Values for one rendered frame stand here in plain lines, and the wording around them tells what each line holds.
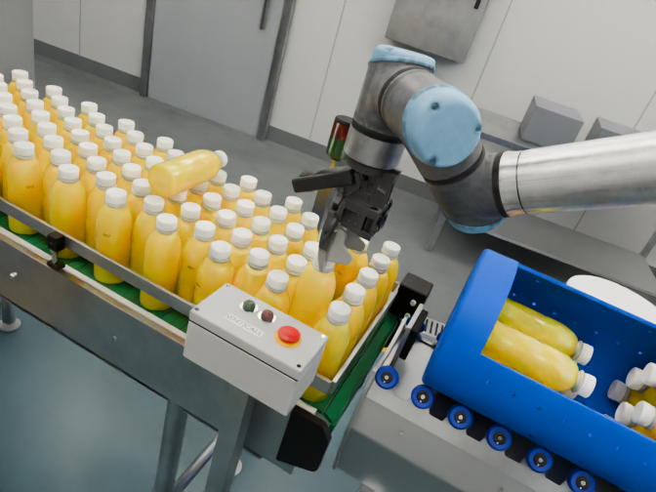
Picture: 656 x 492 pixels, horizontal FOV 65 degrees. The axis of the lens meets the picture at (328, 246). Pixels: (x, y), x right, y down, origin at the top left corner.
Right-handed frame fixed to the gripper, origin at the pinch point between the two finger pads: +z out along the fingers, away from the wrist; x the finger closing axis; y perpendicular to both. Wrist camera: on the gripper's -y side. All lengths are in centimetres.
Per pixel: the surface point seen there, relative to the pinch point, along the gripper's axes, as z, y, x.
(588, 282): 12, 54, 68
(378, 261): 5.4, 6.2, 16.8
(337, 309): 5.5, 6.2, -4.5
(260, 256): 5.5, -12.0, -0.6
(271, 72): 54, -182, 309
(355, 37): 9, -125, 324
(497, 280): -6.4, 28.0, 7.5
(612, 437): 6, 53, -1
